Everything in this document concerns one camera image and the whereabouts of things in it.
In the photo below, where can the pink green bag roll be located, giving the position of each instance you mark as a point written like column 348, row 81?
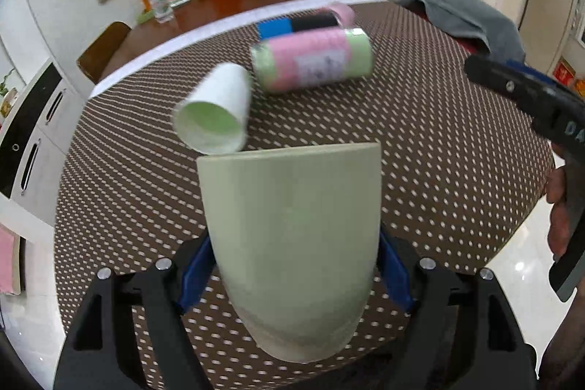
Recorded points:
column 311, row 59

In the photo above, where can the pink towel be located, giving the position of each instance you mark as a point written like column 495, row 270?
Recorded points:
column 10, row 276

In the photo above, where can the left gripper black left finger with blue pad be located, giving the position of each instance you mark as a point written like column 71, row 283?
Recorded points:
column 101, row 350

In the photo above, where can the blue black pink bag roll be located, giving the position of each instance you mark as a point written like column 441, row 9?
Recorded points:
column 336, row 15

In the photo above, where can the white black sideboard cabinet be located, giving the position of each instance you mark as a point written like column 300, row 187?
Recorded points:
column 35, row 139

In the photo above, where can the grey cloth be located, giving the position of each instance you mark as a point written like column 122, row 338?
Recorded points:
column 473, row 19

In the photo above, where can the brown polka dot tablecloth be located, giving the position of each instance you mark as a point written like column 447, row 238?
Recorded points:
column 461, row 170

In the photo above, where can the pale green ceramic cup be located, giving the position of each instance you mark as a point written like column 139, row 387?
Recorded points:
column 295, row 234

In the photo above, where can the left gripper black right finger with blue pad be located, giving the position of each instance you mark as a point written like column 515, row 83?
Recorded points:
column 461, row 333

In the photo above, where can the white paper cup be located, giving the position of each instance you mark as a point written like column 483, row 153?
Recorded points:
column 213, row 118

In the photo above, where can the person's right hand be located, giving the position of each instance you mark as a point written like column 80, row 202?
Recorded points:
column 559, row 229

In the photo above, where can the wooden dining table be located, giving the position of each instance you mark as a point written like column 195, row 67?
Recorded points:
column 192, row 15

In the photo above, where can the brown chair left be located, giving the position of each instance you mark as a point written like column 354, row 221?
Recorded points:
column 93, row 61

